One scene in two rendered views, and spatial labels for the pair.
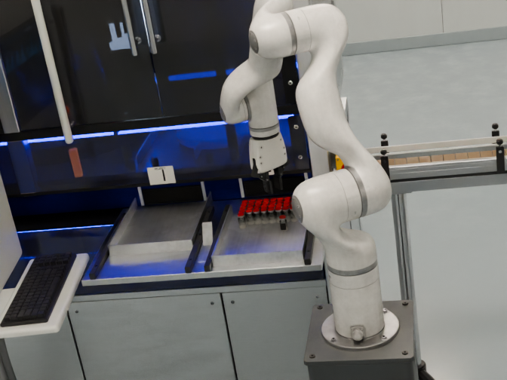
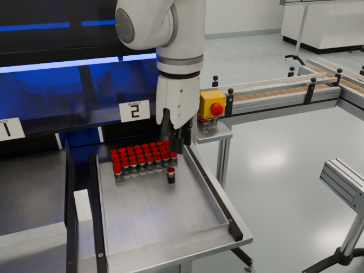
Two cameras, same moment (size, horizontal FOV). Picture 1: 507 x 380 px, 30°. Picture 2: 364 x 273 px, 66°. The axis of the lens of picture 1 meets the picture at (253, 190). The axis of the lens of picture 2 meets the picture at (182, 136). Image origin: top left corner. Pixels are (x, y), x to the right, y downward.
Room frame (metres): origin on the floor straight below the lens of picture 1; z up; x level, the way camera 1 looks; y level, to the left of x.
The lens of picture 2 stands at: (2.02, 0.18, 1.40)
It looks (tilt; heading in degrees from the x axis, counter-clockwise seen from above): 33 degrees down; 331
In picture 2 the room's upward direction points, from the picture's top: straight up
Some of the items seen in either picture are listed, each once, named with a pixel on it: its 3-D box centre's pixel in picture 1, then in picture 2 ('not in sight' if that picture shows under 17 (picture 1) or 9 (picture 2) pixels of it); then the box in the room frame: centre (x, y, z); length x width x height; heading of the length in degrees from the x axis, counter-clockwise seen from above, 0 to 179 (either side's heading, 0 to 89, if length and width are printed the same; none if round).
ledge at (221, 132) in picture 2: not in sight; (208, 128); (2.74, -0.33, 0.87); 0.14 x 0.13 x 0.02; 169
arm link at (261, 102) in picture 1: (259, 101); (177, 12); (2.46, -0.05, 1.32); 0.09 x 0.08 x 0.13; 107
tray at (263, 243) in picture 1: (265, 231); (153, 189); (2.52, -0.01, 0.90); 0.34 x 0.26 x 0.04; 168
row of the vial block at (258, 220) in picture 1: (268, 216); (146, 166); (2.61, -0.03, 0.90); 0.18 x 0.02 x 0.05; 78
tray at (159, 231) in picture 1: (162, 222); (13, 188); (2.70, 0.30, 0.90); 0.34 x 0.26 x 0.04; 169
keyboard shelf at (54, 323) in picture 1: (30, 295); not in sight; (2.56, 0.72, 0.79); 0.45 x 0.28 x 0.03; 174
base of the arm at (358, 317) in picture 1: (356, 296); not in sight; (1.97, -0.20, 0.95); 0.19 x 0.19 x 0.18
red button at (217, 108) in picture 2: not in sight; (216, 109); (2.66, -0.29, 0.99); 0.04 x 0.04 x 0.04; 79
